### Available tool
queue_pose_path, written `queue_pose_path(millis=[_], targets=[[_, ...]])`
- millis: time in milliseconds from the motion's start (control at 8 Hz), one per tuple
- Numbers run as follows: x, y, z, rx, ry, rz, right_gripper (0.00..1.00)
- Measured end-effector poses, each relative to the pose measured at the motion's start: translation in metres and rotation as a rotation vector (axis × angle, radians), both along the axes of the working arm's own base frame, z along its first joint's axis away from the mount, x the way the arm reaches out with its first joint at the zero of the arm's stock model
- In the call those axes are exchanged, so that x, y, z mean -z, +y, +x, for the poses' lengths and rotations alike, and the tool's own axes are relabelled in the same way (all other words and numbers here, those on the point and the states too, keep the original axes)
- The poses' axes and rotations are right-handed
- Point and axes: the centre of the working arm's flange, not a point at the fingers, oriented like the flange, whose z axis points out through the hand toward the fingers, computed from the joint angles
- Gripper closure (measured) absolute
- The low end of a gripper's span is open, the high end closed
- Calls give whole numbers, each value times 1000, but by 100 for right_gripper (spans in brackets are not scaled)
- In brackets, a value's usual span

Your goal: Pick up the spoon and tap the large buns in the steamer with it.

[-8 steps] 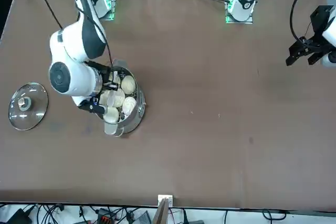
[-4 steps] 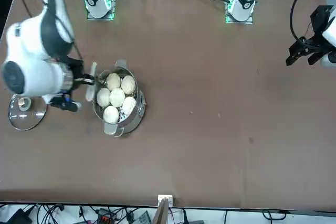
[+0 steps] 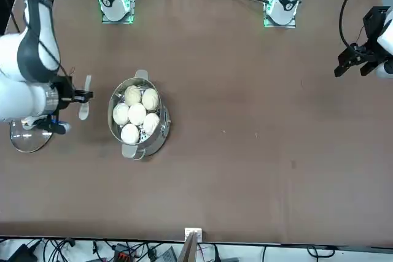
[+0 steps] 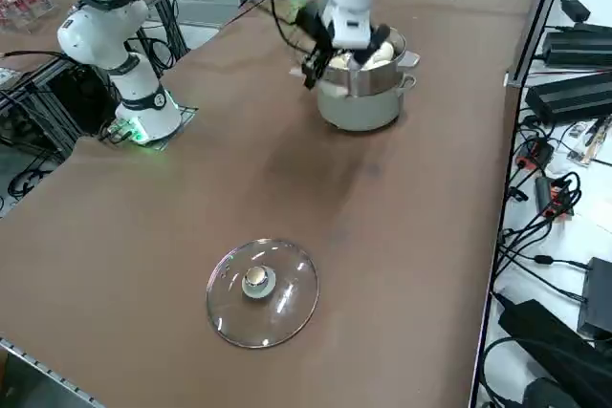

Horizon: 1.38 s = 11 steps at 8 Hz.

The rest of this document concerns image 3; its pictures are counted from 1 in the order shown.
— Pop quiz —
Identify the aluminium profile post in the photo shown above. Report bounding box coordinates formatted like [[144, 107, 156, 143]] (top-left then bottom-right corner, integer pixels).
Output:
[[177, 233, 199, 262]]

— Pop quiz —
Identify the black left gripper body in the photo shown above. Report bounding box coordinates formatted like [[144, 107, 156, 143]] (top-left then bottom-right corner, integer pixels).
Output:
[[357, 6, 392, 48]]

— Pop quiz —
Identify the glass pot lid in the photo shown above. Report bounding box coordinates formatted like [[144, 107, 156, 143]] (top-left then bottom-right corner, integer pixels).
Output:
[[9, 119, 56, 153]]

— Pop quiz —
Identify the grey cooking pot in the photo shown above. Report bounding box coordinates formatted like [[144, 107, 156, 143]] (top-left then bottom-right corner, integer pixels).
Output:
[[131, 107, 171, 162]]

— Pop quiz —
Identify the steel steamer basket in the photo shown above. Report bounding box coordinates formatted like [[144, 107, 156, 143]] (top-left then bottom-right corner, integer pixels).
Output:
[[107, 69, 171, 158]]

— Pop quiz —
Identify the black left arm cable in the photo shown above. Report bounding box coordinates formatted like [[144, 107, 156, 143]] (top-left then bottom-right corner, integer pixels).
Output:
[[339, 0, 369, 51]]

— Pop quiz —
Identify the red and black connector box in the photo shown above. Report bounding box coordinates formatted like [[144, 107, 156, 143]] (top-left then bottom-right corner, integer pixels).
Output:
[[113, 245, 136, 262]]

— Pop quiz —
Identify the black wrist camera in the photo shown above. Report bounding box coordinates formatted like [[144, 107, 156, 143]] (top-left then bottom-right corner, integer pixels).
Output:
[[33, 116, 73, 136]]

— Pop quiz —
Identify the white post bracket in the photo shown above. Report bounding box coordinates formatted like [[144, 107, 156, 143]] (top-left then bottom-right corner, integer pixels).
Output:
[[184, 227, 203, 241]]

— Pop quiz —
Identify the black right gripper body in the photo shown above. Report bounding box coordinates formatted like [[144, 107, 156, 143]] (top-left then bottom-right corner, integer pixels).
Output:
[[50, 74, 76, 110]]

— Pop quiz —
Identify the large black power brick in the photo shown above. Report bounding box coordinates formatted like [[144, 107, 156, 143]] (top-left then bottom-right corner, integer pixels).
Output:
[[6, 243, 36, 262]]

